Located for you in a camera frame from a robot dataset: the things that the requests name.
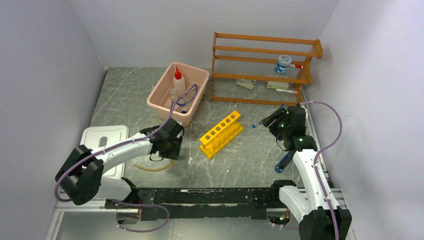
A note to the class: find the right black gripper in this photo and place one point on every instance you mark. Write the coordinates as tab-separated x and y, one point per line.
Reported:
279	114

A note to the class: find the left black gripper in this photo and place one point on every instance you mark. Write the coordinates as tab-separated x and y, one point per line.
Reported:
174	154

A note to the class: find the tan rubber tubing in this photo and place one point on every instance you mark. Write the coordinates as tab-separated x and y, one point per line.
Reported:
155	169

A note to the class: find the blue safety glasses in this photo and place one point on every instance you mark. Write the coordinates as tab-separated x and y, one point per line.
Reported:
188	96

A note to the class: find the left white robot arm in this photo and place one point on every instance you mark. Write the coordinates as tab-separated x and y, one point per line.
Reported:
82	176

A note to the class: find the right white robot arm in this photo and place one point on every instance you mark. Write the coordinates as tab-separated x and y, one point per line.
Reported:
319	214

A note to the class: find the red-tipped tube on shelf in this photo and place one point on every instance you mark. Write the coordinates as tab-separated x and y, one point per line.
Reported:
287	91

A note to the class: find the small white box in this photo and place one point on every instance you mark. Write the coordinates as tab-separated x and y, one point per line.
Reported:
277	85

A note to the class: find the white stapler-like object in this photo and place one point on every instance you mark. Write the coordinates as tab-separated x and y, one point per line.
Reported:
246	83

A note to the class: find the pink plastic bin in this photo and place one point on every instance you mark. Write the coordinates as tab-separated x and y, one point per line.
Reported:
164	92

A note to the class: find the yellow test tube rack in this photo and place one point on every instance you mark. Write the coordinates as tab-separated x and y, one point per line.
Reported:
221	134

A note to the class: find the blue black handheld tool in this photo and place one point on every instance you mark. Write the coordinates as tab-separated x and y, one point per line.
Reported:
283	163

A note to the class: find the blue-lidded jar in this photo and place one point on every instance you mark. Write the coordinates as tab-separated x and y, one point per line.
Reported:
283	63

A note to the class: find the red-capped marker pen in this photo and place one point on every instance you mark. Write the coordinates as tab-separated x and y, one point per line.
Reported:
298	66

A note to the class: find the red-capped squeeze bottle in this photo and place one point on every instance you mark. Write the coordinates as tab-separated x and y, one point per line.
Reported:
179	82

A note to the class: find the white plastic tray lid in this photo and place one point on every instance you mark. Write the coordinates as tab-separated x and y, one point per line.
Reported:
101	136

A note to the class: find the orange wooden shelf rack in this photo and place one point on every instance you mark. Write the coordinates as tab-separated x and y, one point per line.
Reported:
253	57

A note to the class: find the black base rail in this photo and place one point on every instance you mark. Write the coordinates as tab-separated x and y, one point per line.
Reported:
256	203

